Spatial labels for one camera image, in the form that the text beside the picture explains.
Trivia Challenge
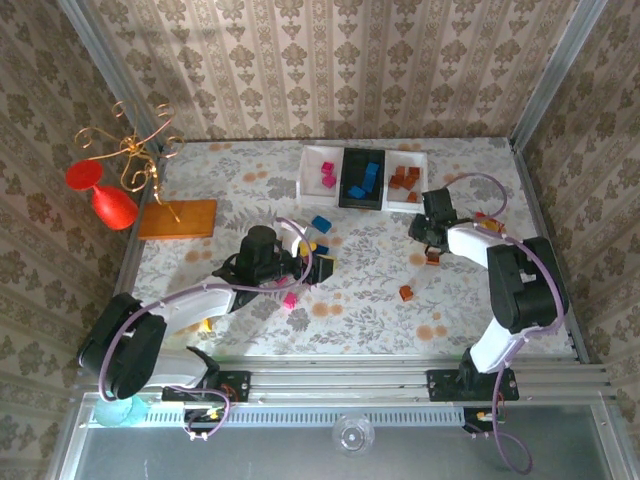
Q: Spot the grey slotted cable duct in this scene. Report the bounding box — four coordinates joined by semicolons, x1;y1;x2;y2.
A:
142;403;466;427

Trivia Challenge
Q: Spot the white rectangular plastic container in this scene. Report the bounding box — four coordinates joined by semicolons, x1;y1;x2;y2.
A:
296;143;346;206
383;149;429;214

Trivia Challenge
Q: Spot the red yellow snack packet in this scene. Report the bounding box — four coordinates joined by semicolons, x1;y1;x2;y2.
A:
473;211;505;235

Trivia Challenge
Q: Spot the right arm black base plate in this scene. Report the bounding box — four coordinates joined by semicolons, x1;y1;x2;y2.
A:
425;368;521;403

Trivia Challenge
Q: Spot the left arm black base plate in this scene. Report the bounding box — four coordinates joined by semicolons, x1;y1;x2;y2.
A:
162;369;252;404

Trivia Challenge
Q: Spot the gold wire glass rack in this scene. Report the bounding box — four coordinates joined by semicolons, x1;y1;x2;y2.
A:
73;98;187;224

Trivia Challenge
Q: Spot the black wired connector board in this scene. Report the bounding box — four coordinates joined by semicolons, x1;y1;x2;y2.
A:
460;407;501;435
182;405;229;437

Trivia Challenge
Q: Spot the aluminium table side rail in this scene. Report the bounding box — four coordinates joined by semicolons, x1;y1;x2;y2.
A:
509;138;592;365
112;144;166;301

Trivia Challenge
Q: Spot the floral tablecloth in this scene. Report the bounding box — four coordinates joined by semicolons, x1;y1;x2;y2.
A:
115;138;577;359

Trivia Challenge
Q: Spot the black rectangular plastic container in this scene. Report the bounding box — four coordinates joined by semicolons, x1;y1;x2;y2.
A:
338;147;387;210

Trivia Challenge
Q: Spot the long aluminium mounting rail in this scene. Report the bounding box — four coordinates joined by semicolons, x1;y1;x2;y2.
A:
74;355;614;404

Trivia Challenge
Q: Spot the teal plastic cup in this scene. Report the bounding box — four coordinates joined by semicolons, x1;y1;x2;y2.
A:
94;397;151;429

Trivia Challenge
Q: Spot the aluminium frame post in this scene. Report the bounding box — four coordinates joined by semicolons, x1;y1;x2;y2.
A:
508;0;610;149
55;0;169;154

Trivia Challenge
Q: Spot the wooden base board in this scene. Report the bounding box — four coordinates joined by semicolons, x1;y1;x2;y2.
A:
137;198;219;242

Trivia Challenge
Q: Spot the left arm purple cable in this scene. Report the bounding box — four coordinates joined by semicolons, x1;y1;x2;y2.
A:
99;217;315;444

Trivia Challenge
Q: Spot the grey metal tray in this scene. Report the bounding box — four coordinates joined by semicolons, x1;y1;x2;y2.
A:
47;392;634;480

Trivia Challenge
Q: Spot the red goblet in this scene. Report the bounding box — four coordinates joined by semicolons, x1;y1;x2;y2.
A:
64;158;140;231

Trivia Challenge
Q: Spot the clear plastic cup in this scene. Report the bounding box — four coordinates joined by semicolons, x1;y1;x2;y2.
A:
331;413;376;459

